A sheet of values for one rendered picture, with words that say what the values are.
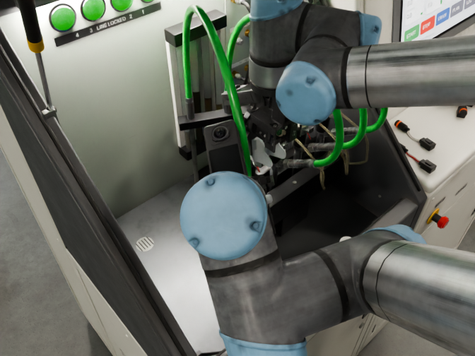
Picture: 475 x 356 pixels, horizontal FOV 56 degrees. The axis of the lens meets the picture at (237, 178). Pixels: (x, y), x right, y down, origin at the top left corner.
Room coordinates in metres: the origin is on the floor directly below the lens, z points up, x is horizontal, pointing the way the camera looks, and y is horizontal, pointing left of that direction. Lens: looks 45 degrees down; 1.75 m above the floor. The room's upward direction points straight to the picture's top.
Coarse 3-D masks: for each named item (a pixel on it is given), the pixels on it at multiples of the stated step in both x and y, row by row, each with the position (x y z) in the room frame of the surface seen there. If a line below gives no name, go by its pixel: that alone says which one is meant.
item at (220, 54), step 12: (192, 12) 0.73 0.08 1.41; (204, 12) 0.68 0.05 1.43; (204, 24) 0.65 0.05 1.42; (216, 36) 0.62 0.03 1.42; (216, 48) 0.60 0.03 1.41; (228, 72) 0.57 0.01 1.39; (228, 84) 0.55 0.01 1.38; (192, 96) 0.84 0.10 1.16; (228, 96) 0.54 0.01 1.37; (240, 108) 0.53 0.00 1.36; (240, 120) 0.51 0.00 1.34; (240, 132) 0.50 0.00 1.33
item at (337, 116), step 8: (248, 16) 0.80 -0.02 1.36; (240, 24) 0.82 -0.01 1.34; (232, 32) 0.84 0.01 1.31; (232, 40) 0.84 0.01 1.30; (232, 48) 0.84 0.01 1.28; (232, 56) 0.85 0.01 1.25; (224, 104) 0.86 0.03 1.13; (336, 112) 0.63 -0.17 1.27; (336, 120) 0.63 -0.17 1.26; (336, 128) 0.63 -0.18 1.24; (336, 136) 0.62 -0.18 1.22; (336, 144) 0.62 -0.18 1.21; (336, 152) 0.62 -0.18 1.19; (288, 160) 0.71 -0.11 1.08; (296, 160) 0.69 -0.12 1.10; (304, 160) 0.68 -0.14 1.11; (312, 160) 0.66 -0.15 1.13; (320, 160) 0.65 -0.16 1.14; (328, 160) 0.63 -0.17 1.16
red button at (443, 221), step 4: (436, 212) 0.79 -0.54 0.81; (432, 216) 0.78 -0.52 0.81; (436, 216) 0.78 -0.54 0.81; (440, 216) 0.78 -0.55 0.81; (428, 220) 0.77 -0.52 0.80; (432, 220) 0.79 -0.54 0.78; (436, 220) 0.77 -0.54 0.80; (440, 220) 0.76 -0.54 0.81; (444, 220) 0.76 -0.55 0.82; (448, 220) 0.77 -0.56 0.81; (440, 224) 0.76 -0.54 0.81; (444, 224) 0.76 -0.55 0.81; (440, 228) 0.76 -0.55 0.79
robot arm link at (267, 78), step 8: (256, 64) 0.62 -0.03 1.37; (256, 72) 0.62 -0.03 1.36; (264, 72) 0.62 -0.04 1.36; (272, 72) 0.61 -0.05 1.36; (280, 72) 0.62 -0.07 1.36; (256, 80) 0.62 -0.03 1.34; (264, 80) 0.62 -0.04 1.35; (272, 80) 0.61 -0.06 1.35; (264, 88) 0.62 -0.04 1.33; (272, 88) 0.62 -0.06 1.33
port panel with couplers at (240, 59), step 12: (228, 0) 1.02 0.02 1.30; (240, 0) 1.00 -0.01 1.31; (228, 12) 1.02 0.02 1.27; (240, 12) 1.04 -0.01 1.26; (228, 24) 1.02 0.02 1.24; (228, 36) 1.02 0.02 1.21; (240, 36) 1.04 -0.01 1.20; (240, 48) 1.04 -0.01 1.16; (240, 60) 1.04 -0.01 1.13; (240, 72) 1.04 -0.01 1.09; (240, 84) 1.04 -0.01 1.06
